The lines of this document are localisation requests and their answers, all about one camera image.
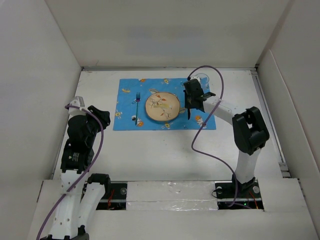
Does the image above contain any iridescent table knife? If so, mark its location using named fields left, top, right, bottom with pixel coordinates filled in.
left=187, top=107, right=191, bottom=120

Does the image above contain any clear plastic cup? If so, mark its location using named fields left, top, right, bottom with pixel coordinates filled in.
left=195, top=73, right=210, bottom=92

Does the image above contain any blue space-print cloth placemat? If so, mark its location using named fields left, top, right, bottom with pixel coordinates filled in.
left=113, top=78, right=208, bottom=131

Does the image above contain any round bird-painted plate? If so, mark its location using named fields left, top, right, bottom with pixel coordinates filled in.
left=145, top=92, right=181, bottom=122

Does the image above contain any iridescent fork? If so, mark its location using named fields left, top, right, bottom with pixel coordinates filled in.
left=135, top=92, right=141, bottom=125

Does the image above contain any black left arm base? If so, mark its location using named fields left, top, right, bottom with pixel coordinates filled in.
left=96, top=181, right=128, bottom=211

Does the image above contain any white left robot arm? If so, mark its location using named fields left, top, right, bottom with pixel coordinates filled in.
left=36, top=103, right=112, bottom=240

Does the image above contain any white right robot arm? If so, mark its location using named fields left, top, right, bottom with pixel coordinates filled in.
left=183, top=78, right=270, bottom=197

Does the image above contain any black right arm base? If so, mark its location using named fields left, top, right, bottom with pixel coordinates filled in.
left=211, top=180, right=264, bottom=210

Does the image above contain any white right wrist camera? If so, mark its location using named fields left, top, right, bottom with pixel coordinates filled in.
left=190, top=76, right=201, bottom=82

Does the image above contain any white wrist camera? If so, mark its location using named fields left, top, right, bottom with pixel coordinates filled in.
left=190, top=76, right=201, bottom=82
left=67, top=96, right=86, bottom=117

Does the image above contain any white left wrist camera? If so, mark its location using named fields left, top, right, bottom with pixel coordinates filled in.
left=67, top=96, right=86, bottom=117

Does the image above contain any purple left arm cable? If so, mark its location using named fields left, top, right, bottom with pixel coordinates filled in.
left=36, top=105, right=105, bottom=240

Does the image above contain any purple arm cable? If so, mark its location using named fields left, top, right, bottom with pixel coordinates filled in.
left=187, top=65, right=251, bottom=208
left=36, top=105, right=105, bottom=240

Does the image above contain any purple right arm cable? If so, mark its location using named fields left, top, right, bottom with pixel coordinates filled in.
left=187, top=65, right=251, bottom=208

